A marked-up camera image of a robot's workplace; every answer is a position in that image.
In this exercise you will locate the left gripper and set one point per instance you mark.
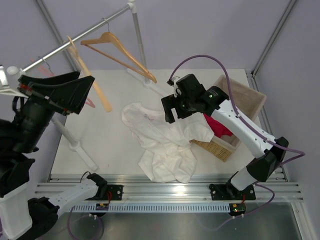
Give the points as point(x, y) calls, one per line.
point(65, 98)

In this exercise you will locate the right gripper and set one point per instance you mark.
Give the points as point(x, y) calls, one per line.
point(171, 102)

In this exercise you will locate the white printed t shirt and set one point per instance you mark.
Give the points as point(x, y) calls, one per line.
point(168, 156)

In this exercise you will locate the wooden hanger with metal hook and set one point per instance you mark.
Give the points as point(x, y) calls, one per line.
point(110, 53)

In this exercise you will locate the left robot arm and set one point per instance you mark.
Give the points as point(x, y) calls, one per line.
point(24, 218)

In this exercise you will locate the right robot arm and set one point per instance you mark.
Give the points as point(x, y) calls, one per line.
point(191, 97)

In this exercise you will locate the pink hanger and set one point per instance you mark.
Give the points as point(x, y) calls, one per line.
point(47, 72)

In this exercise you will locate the light wooden hanger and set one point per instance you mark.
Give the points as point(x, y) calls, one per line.
point(75, 54)

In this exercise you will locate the clothes rack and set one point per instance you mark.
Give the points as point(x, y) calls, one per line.
point(130, 6)

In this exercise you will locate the pink cloth in basket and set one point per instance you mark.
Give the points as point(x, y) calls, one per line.
point(218, 128)

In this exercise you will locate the wicker basket with liner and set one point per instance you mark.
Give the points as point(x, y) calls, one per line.
point(249, 103)

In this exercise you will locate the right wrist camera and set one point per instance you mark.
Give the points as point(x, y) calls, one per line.
point(173, 83)

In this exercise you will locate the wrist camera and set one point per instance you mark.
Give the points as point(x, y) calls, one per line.
point(173, 83)
point(5, 88)

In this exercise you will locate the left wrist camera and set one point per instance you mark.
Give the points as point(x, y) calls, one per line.
point(5, 88)

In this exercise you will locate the aluminium rail frame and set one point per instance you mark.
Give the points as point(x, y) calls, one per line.
point(117, 152)

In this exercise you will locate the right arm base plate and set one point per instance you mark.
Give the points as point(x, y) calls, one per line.
point(224, 192)

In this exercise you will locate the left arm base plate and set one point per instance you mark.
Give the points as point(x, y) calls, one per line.
point(112, 192)

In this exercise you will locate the white cable duct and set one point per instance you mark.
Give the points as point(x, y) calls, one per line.
point(117, 207)

